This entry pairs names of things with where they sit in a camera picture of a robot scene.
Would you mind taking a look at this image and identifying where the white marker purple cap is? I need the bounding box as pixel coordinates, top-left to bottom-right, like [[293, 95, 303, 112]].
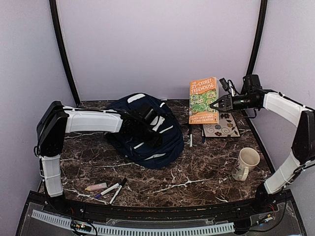
[[95, 182, 122, 199]]

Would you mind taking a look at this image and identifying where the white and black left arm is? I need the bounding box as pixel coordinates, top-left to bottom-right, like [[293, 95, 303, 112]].
[[33, 101, 162, 214]]

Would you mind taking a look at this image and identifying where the floral patterned notebook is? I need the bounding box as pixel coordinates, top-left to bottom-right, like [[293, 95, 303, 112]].
[[202, 113, 240, 138]]

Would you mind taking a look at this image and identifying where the black front table rail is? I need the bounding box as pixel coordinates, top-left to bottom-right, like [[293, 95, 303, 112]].
[[27, 190, 293, 223]]

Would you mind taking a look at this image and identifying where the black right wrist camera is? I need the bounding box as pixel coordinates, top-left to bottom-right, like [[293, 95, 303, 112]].
[[219, 78, 235, 96]]

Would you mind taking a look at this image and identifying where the white marker blue cap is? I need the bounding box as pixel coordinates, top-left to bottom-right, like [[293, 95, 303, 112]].
[[202, 130, 205, 143]]

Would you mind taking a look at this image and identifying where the black corner frame post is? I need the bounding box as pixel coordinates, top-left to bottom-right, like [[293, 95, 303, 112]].
[[245, 0, 268, 75], [49, 0, 81, 106]]

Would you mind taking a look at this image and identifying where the navy blue student backpack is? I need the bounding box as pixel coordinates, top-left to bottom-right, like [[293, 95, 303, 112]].
[[104, 93, 185, 169]]

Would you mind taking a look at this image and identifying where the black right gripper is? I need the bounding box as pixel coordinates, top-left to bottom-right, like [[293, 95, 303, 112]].
[[210, 93, 258, 113]]

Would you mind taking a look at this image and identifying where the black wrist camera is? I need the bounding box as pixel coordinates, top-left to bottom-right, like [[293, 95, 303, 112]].
[[219, 78, 235, 96], [150, 116, 165, 131]]

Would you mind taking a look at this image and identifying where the green Storey Treehouse book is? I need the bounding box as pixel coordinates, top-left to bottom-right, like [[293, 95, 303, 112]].
[[189, 77, 219, 125]]

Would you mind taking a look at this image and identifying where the cream ceramic mug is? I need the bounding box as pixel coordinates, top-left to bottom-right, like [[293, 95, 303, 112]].
[[232, 147, 260, 181]]

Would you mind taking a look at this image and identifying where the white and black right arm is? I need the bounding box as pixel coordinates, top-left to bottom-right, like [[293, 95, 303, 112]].
[[210, 74, 315, 213]]

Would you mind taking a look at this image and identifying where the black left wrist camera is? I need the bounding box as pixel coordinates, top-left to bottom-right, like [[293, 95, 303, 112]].
[[150, 116, 165, 131]]

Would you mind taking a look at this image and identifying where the grey slotted cable duct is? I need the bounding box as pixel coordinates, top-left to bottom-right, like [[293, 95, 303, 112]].
[[31, 210, 235, 236]]

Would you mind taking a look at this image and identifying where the black right corner frame post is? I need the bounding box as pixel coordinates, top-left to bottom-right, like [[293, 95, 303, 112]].
[[245, 0, 268, 75]]

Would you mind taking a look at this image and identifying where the white marker black cap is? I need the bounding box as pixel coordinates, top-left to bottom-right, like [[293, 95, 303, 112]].
[[109, 178, 127, 205]]

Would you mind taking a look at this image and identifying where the white marker red cap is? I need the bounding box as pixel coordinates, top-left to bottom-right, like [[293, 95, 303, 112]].
[[189, 133, 193, 149]]

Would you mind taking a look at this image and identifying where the black left corner frame post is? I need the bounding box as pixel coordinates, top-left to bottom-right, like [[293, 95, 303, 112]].
[[49, 0, 81, 106]]

